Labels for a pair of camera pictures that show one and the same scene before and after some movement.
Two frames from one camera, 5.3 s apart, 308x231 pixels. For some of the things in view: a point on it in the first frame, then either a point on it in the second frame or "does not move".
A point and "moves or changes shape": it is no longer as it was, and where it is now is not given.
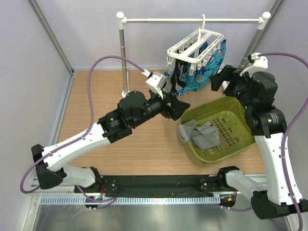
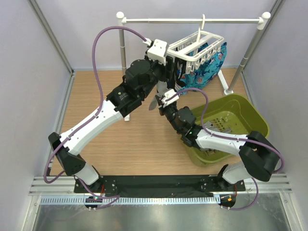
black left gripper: [177, 108] -> [169, 66]
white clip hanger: [197, 49] does not move
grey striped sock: [206, 141] moves or changes shape
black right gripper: [229, 73] -> [161, 109]
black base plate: [156, 185] does not move
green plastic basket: [235, 134] does not move
